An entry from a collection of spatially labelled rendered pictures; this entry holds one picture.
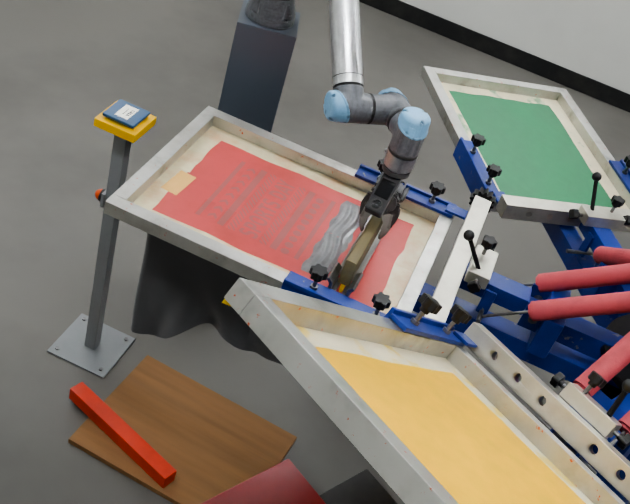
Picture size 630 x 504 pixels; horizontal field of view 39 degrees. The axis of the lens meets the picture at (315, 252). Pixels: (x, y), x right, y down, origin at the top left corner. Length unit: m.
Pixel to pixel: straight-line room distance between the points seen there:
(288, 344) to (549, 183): 1.91
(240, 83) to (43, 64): 2.05
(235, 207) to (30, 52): 2.59
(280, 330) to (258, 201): 1.25
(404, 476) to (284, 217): 1.38
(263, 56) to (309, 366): 1.71
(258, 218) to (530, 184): 0.98
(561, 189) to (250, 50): 1.08
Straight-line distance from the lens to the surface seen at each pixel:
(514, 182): 2.91
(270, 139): 2.61
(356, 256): 2.16
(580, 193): 3.02
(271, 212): 2.39
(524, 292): 2.32
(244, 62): 2.78
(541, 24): 6.05
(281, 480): 1.61
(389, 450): 1.11
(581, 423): 1.87
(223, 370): 3.25
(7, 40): 4.88
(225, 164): 2.52
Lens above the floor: 2.37
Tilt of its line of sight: 38 degrees down
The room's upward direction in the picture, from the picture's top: 19 degrees clockwise
